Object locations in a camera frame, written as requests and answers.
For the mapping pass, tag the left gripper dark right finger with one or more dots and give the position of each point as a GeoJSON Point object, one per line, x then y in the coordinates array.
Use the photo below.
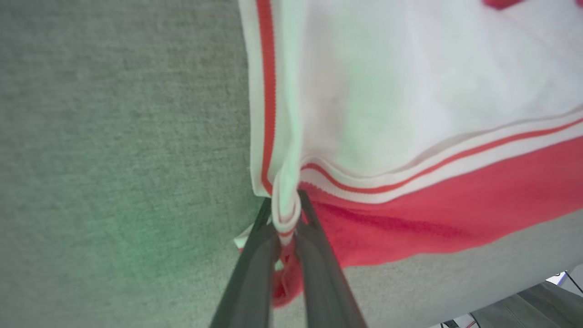
{"type": "Point", "coordinates": [325, 282]}

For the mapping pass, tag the red and white jersey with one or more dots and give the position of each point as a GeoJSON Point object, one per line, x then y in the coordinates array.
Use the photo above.
{"type": "Point", "coordinates": [410, 91]}

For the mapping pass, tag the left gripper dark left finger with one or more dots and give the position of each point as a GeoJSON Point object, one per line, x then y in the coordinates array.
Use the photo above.
{"type": "Point", "coordinates": [253, 282]}

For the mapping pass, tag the grey fabric sofa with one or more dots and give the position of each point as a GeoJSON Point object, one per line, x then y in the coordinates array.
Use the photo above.
{"type": "Point", "coordinates": [114, 159]}

